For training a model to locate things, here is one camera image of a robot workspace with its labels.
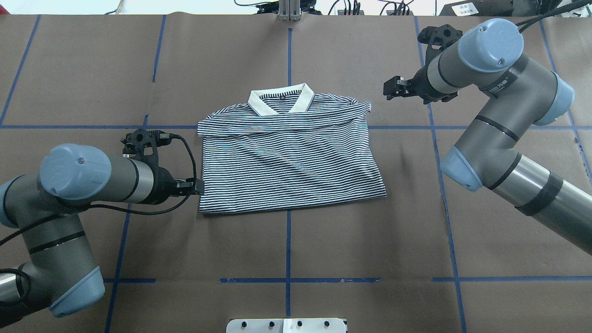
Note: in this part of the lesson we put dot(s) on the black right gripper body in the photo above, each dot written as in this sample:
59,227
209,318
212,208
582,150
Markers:
420,86

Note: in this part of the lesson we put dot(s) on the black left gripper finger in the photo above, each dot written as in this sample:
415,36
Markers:
189,187

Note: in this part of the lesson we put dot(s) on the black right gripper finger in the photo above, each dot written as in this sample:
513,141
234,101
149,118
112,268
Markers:
397,87

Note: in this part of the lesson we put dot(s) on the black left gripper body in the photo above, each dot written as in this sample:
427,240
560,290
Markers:
163,186

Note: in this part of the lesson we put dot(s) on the striped polo shirt white collar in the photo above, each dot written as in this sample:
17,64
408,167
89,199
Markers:
287,148

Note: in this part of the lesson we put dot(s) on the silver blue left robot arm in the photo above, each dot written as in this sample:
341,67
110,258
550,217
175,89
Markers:
44,207

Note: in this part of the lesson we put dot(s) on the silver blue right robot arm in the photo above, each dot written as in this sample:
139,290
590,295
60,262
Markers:
521,93

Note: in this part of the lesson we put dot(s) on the black box white label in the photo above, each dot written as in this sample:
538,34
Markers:
486,8

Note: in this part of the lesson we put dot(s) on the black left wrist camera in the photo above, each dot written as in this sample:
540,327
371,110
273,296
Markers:
143,144

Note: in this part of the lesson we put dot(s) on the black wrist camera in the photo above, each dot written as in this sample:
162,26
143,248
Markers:
143,144
437,39

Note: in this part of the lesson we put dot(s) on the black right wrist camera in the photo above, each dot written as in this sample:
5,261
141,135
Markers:
437,39

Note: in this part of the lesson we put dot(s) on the aluminium frame post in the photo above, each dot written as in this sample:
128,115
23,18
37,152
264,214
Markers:
289,10

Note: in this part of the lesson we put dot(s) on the white pedestal base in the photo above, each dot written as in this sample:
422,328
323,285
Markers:
288,325

